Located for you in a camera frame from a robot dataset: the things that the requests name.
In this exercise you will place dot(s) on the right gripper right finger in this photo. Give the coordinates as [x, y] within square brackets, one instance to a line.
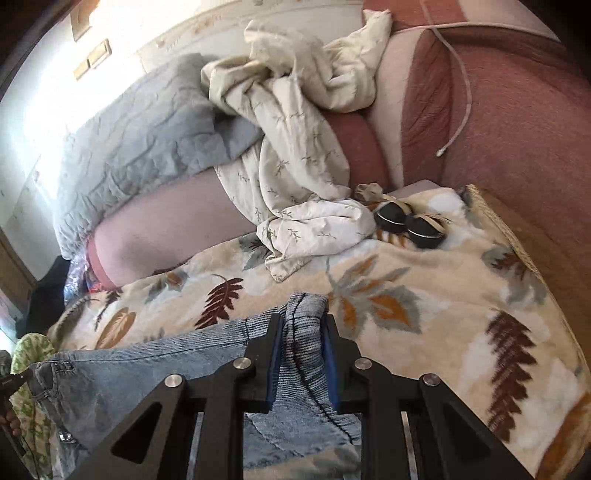
[411, 428]

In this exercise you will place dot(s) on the black clothing pile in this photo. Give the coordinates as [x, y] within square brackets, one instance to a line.
[46, 302]

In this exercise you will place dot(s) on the person left hand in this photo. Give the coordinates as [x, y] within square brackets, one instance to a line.
[9, 419]

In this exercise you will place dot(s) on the red pink headboard cushion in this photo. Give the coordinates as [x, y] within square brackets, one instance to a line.
[480, 92]

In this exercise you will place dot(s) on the white floral crumpled garment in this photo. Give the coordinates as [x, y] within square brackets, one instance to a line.
[294, 183]

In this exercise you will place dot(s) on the blue denim pants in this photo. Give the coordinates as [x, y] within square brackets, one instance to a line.
[85, 394]

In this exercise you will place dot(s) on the grey quilted pillow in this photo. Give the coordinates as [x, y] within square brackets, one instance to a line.
[160, 130]

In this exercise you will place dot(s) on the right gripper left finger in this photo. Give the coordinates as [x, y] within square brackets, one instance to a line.
[193, 428]

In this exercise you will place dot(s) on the beige wall switch plate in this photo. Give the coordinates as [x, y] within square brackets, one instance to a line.
[93, 59]

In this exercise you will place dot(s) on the green white patterned quilt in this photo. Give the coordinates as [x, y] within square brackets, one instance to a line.
[36, 430]

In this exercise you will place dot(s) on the leaf pattern fleece blanket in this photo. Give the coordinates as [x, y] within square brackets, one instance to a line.
[474, 311]

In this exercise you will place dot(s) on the purple plastic bag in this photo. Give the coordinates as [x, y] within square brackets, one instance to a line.
[76, 282]

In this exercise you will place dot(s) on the pink bolster cushion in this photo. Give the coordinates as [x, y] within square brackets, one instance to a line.
[163, 229]

